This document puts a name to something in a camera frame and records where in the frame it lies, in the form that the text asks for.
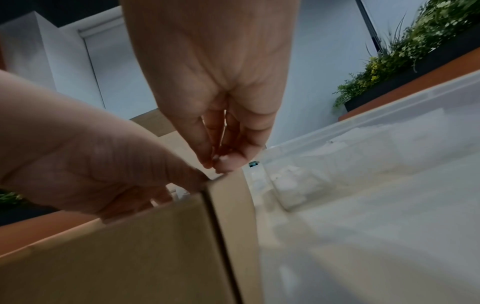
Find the grey window frame post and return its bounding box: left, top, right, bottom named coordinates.
left=356, top=0, right=382, bottom=56

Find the clear compartment tray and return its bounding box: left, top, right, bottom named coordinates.
left=247, top=69, right=480, bottom=304

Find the person's left hand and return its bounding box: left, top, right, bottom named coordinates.
left=0, top=69, right=209, bottom=224

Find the green leafy plant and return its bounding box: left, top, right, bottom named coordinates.
left=331, top=0, right=480, bottom=115
left=0, top=191, right=26, bottom=207

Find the brown cardboard box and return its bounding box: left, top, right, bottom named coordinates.
left=0, top=108, right=264, bottom=304

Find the person's right hand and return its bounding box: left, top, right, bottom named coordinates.
left=119, top=0, right=301, bottom=174

